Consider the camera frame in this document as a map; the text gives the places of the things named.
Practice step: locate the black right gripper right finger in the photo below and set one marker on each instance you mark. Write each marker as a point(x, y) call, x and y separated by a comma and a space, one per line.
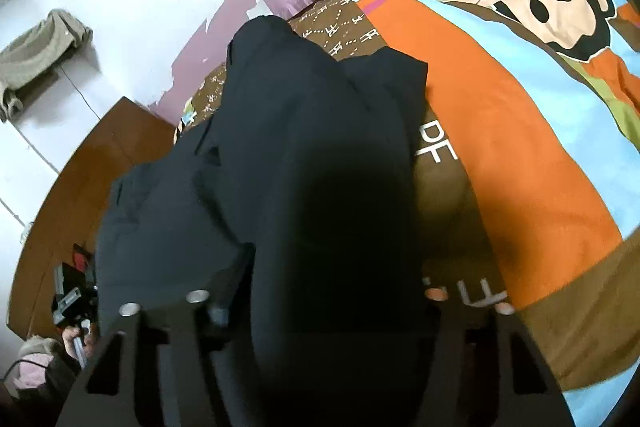
point(485, 369)

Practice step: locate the beige cloth on wall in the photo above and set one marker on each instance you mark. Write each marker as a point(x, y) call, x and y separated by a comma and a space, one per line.
point(35, 52)

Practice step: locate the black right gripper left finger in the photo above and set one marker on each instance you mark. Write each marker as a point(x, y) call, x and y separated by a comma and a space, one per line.
point(188, 364)

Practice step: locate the large black garment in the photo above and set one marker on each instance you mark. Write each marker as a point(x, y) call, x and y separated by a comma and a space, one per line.
point(296, 195)

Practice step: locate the brown patterned cartoon bedspread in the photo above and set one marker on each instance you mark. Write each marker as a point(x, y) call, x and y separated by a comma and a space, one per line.
point(528, 169)

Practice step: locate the wooden headboard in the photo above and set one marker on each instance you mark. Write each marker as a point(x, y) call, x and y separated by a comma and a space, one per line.
point(71, 213)

